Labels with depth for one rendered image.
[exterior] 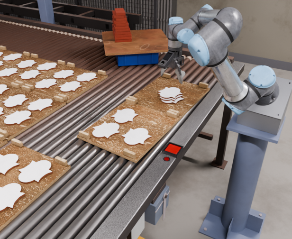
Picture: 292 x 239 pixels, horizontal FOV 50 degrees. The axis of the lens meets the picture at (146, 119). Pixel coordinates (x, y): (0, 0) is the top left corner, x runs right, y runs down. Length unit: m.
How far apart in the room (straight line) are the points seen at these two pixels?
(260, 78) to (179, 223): 1.25
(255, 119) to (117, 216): 0.93
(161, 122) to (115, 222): 0.64
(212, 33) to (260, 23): 3.61
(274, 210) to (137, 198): 1.53
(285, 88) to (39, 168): 1.26
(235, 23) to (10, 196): 1.06
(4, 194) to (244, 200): 1.42
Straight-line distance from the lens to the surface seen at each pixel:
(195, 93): 1.91
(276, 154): 3.12
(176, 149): 1.45
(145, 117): 1.65
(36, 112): 1.80
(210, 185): 2.63
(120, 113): 1.68
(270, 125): 1.75
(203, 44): 1.20
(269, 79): 1.54
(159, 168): 1.36
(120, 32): 2.40
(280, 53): 4.88
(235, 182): 2.04
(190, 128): 1.62
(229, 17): 1.24
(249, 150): 1.86
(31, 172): 1.38
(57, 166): 1.39
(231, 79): 1.39
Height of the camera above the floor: 1.82
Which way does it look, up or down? 33 degrees down
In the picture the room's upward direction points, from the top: straight up
